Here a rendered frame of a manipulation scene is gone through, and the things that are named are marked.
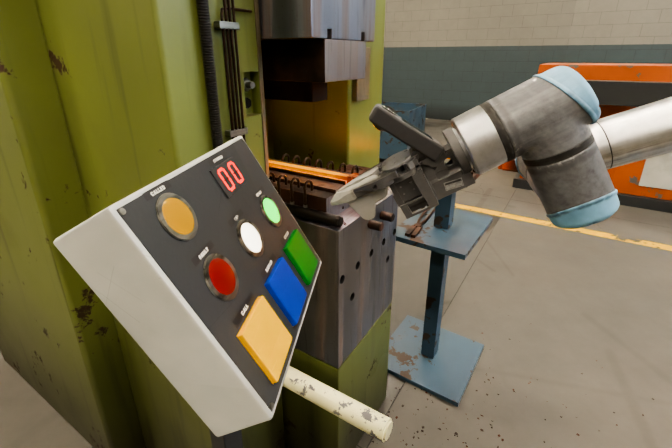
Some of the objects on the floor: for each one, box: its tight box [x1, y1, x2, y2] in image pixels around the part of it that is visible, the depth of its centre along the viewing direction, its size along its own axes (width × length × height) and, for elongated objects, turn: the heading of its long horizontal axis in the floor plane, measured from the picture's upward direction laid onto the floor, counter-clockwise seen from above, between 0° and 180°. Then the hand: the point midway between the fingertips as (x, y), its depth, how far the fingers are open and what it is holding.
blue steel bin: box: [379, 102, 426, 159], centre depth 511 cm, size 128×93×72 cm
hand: (336, 196), depth 60 cm, fingers closed
